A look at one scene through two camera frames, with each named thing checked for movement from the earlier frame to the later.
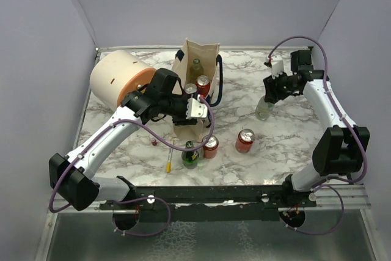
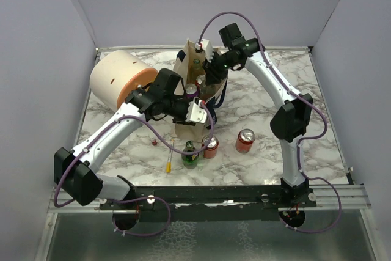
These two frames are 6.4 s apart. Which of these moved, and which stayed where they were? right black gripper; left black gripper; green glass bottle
Moved: right black gripper
Stayed: left black gripper; green glass bottle
